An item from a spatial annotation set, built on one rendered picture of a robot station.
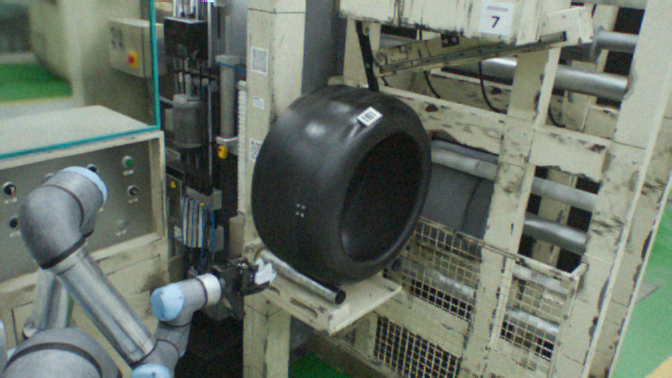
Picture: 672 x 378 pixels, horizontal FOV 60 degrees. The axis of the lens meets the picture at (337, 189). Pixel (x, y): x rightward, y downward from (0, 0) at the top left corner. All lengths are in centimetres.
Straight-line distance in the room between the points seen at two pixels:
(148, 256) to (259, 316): 44
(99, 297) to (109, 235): 73
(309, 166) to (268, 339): 88
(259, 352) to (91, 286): 108
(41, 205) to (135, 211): 78
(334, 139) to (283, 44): 41
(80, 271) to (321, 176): 60
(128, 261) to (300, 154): 76
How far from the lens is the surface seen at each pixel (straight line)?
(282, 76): 180
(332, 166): 147
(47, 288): 147
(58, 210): 126
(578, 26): 169
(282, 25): 177
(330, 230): 152
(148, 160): 197
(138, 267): 203
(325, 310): 172
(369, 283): 199
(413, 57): 192
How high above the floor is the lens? 183
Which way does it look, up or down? 22 degrees down
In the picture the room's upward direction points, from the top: 4 degrees clockwise
